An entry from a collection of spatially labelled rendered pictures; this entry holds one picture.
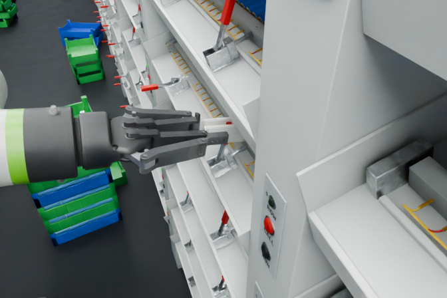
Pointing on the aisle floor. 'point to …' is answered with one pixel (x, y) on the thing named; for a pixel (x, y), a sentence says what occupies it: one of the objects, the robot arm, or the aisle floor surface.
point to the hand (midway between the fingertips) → (223, 130)
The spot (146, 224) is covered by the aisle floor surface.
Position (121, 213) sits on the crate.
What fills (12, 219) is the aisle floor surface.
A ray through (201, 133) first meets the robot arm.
